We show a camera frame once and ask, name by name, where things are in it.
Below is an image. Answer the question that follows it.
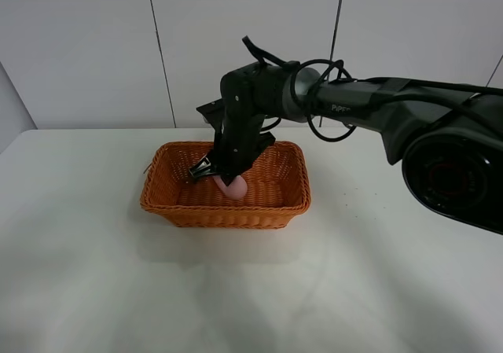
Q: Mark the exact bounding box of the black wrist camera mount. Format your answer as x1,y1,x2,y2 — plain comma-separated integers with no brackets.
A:
196,99,276,158

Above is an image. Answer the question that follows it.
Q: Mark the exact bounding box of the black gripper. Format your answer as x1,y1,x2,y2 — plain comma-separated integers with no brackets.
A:
189,64,295,186

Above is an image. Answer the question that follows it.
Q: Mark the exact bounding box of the pink peach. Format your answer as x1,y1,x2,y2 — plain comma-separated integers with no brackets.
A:
213,176,248,200

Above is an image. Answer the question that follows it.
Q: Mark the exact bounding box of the orange wicker basket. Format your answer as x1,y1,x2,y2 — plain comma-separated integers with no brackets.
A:
140,141,312,229

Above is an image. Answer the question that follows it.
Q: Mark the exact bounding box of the black cable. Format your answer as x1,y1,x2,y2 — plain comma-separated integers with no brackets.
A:
240,35,359,142

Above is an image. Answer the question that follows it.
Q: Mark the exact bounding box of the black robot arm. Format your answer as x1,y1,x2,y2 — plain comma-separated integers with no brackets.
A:
189,61,502,233

